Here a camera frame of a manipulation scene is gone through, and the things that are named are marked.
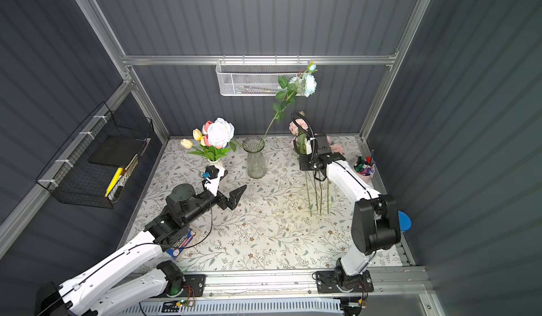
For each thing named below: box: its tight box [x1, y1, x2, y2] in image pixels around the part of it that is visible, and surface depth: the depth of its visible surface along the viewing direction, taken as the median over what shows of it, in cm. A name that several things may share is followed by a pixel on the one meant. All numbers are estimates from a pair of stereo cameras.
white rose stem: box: [206, 117, 237, 152], surface depth 64 cm
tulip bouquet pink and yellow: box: [180, 120, 232, 161], surface depth 82 cm
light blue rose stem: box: [261, 60, 318, 142], surface depth 78 cm
